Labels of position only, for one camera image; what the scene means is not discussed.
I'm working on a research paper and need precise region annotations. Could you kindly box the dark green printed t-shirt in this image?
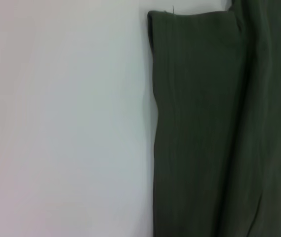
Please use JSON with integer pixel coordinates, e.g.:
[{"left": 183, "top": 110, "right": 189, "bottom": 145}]
[{"left": 147, "top": 0, "right": 281, "bottom": 237}]

